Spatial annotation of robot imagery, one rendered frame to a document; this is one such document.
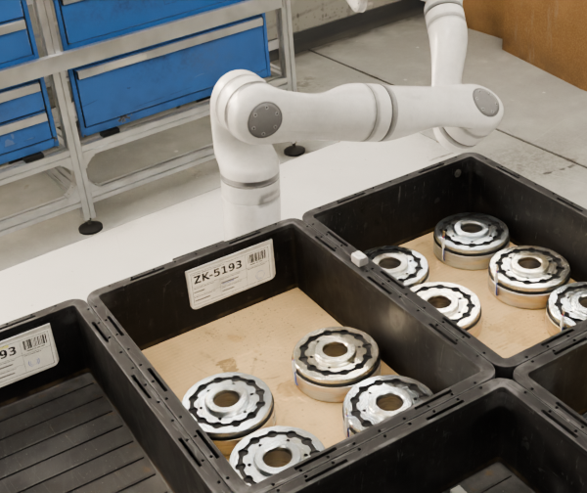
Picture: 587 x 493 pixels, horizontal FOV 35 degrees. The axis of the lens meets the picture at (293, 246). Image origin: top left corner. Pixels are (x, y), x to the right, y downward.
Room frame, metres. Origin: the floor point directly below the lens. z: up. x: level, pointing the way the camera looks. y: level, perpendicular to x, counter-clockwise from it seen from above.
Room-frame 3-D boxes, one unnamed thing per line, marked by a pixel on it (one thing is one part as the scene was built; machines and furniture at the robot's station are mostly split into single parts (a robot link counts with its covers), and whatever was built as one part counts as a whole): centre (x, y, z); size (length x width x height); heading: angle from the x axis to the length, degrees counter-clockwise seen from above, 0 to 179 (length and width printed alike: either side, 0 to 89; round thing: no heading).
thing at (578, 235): (0.97, -0.23, 0.87); 0.40 x 0.30 x 0.11; 29
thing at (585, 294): (0.91, -0.35, 0.86); 0.05 x 0.05 x 0.01
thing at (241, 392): (0.79, 0.09, 0.86); 0.05 x 0.05 x 0.01
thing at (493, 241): (1.10, -0.25, 0.86); 0.10 x 0.10 x 0.01
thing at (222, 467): (0.82, 0.03, 0.92); 0.40 x 0.30 x 0.02; 29
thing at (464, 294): (0.93, -0.17, 0.86); 0.10 x 0.10 x 0.01
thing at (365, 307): (0.82, 0.03, 0.87); 0.40 x 0.30 x 0.11; 29
